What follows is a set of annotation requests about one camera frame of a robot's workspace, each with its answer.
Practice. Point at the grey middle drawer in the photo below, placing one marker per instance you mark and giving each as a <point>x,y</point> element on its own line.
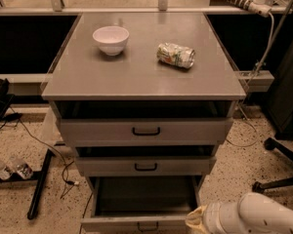
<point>146,166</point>

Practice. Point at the black metal stand base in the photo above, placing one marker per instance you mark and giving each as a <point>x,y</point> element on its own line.
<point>39,177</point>

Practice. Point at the grey bottom drawer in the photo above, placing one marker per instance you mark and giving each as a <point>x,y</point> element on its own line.
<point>143,204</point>

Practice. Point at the white power strip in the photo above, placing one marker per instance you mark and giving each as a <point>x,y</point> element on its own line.
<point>259,7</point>

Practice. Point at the grey top drawer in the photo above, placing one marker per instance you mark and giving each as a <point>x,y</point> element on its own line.
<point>201,131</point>

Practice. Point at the grey drawer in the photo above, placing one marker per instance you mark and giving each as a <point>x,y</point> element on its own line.
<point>143,204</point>
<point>146,166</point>
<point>201,131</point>

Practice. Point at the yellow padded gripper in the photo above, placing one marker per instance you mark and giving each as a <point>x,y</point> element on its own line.
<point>212,215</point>

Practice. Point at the grey drawer cabinet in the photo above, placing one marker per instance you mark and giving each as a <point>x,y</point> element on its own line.
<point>87,84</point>

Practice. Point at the white bowl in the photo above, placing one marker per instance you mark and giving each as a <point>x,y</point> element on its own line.
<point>111,40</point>

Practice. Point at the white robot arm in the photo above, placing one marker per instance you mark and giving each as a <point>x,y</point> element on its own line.
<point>253,213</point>

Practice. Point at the right plastic water bottle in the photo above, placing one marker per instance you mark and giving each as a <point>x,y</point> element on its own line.
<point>21,167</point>

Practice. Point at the crushed drink can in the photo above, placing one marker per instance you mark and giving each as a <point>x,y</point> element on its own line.
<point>176,55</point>

